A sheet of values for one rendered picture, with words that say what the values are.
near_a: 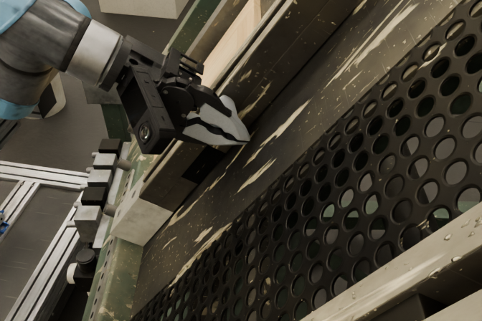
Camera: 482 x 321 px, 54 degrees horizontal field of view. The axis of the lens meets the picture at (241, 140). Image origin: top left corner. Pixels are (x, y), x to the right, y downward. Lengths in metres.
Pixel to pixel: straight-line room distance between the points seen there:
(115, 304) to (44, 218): 1.15
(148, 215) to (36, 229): 1.13
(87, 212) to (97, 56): 0.66
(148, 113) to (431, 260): 0.39
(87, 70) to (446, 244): 0.46
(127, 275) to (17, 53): 0.47
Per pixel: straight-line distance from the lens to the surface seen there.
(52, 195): 2.08
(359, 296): 0.29
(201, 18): 1.39
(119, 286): 0.90
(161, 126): 0.55
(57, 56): 0.60
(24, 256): 1.91
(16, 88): 0.67
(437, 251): 0.26
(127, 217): 0.89
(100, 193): 1.24
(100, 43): 0.60
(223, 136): 0.65
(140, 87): 0.58
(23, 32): 0.60
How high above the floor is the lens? 1.65
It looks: 41 degrees down
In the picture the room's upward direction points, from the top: straight up
